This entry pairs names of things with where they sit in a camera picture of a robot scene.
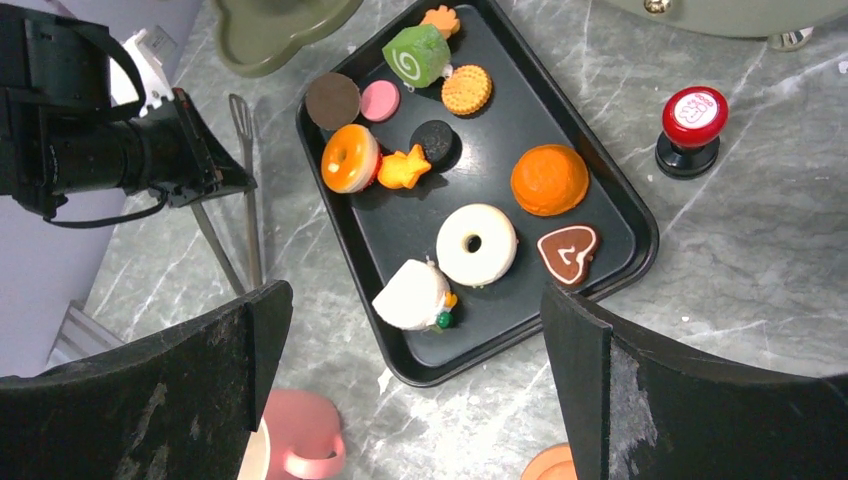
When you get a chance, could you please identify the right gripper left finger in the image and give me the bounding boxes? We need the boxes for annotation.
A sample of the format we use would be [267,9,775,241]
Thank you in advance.
[1,281,293,479]

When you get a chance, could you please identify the green swirl roll cake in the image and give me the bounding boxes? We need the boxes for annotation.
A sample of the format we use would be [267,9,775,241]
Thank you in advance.
[382,24,451,89]

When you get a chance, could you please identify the orange flower cookie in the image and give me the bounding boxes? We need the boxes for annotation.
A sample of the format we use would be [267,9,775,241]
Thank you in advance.
[420,5,461,39]

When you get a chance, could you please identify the black round cookie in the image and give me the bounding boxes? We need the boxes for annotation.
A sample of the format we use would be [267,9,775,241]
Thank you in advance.
[409,120,458,169]

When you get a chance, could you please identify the white glazed donut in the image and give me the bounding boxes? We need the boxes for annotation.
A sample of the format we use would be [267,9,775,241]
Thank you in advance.
[436,203,518,287]

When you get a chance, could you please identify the brown heart cookie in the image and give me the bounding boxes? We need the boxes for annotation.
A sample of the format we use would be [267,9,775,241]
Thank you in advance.
[536,224,601,287]

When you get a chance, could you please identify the orange round coaster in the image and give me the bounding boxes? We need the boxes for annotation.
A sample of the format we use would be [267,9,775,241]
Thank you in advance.
[520,443,578,480]

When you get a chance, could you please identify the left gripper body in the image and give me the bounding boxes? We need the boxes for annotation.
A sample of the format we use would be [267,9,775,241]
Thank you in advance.
[1,88,182,221]

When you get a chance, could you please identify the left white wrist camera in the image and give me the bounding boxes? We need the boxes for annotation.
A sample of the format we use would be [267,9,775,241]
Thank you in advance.
[110,25,177,117]

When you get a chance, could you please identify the tan round biscuit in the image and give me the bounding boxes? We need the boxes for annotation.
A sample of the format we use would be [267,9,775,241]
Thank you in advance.
[441,65,493,116]

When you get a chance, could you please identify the orange fish-shaped pastry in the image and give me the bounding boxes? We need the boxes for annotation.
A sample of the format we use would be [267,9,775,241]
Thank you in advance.
[377,144,432,189]

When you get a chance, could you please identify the orange glazed donut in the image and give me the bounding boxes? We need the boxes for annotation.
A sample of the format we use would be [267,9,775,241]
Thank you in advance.
[321,124,382,194]

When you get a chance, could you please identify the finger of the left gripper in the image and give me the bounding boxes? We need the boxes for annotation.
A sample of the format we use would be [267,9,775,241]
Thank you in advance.
[172,88,257,207]

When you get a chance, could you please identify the brown chocolate round cookie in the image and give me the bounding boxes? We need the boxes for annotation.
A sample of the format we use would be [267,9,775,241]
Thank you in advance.
[305,72,361,131]

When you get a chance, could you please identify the pink round cookie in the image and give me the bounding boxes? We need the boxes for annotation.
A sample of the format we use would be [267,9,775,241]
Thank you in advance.
[360,80,401,122]

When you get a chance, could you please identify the aluminium frame rail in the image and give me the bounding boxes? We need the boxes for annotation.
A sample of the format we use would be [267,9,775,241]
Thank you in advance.
[45,300,124,369]

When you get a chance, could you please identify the round three-drawer mini cabinet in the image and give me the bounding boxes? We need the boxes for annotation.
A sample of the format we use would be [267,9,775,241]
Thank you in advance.
[608,0,847,52]

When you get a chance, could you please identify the orange round bun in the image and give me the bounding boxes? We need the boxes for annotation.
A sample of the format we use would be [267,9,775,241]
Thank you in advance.
[510,144,590,217]

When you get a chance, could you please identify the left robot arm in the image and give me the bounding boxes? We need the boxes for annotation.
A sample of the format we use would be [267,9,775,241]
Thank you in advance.
[1,4,256,224]

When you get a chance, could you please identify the black rectangular baking tray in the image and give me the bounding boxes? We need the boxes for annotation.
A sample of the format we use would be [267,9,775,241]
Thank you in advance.
[320,1,659,388]

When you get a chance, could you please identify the metal food tongs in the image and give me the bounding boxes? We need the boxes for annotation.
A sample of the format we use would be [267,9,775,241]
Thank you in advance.
[192,93,264,296]

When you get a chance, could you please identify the green three-tier serving stand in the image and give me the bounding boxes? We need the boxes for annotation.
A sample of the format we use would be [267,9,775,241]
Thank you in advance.
[211,0,362,78]

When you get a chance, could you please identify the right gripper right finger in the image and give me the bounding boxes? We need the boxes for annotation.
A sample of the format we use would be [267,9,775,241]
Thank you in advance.
[540,284,847,479]

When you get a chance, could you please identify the red and black stamp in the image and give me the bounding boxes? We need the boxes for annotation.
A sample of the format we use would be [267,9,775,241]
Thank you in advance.
[654,85,729,180]

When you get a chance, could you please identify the pink mug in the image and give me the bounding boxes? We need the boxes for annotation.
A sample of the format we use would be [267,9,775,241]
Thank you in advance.
[237,389,346,480]

